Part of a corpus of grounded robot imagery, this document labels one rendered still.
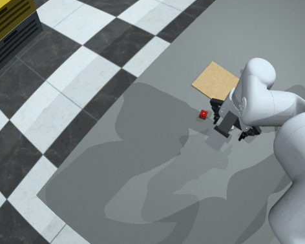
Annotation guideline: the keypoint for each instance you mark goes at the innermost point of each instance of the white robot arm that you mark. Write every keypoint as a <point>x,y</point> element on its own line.
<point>262,107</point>

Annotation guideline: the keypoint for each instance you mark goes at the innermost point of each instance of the tan mottled mat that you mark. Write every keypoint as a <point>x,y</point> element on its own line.
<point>215,82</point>

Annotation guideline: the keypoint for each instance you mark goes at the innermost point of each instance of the red die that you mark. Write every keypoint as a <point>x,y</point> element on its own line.
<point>203,114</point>

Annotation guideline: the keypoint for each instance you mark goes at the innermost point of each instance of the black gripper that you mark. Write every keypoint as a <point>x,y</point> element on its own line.
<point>226,106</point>

